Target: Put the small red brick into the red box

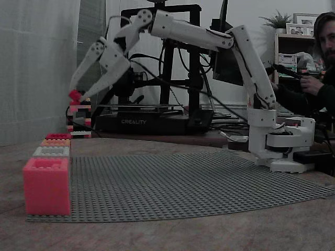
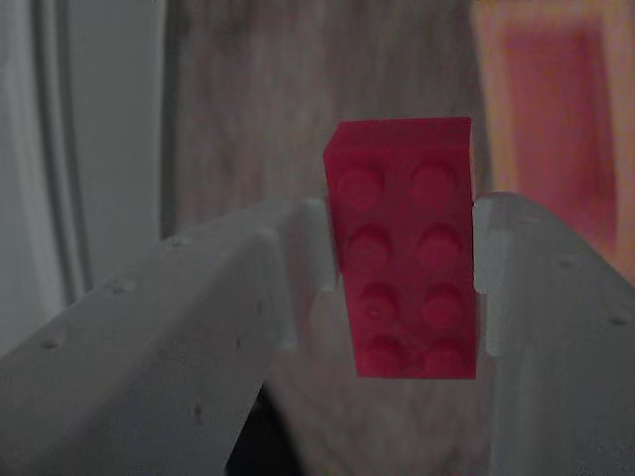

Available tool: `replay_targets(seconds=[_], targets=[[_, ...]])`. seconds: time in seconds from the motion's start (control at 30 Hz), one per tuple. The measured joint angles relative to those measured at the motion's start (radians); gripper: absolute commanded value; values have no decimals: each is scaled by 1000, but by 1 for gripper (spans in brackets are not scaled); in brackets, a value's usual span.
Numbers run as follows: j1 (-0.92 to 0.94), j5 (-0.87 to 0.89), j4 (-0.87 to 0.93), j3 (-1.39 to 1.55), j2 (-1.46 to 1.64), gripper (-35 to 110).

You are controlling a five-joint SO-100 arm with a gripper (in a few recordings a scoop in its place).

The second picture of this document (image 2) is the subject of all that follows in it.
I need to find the orange lego block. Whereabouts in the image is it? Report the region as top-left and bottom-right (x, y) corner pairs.
(469, 0), (635, 290)

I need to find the red Lego brick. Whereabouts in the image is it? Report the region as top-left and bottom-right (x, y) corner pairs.
(320, 116), (479, 381)

